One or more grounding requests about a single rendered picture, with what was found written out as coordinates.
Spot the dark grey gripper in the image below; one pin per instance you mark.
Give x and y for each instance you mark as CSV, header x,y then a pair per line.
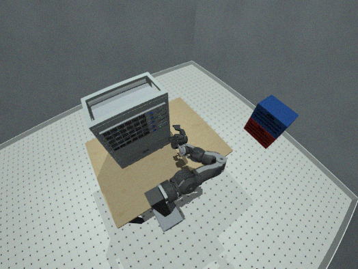
x,y
178,139

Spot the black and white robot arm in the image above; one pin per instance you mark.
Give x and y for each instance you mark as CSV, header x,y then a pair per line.
x,y
188,181

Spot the grey server rack frame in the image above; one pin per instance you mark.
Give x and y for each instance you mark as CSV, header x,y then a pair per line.
x,y
130,123

